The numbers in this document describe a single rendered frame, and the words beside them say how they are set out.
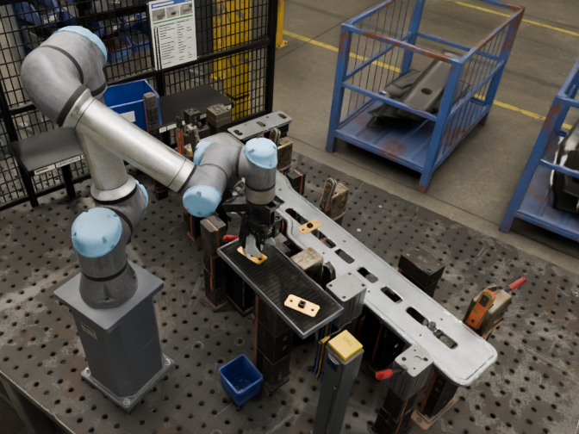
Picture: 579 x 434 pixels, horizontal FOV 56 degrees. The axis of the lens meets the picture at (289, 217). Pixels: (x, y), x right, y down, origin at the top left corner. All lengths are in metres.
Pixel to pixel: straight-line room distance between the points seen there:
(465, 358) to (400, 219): 0.97
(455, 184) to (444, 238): 1.60
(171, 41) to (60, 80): 1.30
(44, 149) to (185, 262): 0.68
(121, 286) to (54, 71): 0.57
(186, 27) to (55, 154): 0.76
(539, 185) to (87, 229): 3.10
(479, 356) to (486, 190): 2.47
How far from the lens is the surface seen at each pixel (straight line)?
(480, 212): 3.78
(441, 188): 3.89
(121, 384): 1.74
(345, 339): 1.35
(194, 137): 1.95
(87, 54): 1.28
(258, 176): 1.28
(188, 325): 1.94
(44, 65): 1.21
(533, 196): 3.80
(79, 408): 1.83
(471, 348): 1.63
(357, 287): 1.53
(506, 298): 1.72
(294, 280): 1.46
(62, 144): 2.27
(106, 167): 1.41
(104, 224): 1.39
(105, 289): 1.48
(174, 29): 2.44
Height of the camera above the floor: 2.23
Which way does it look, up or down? 41 degrees down
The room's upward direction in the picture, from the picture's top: 5 degrees clockwise
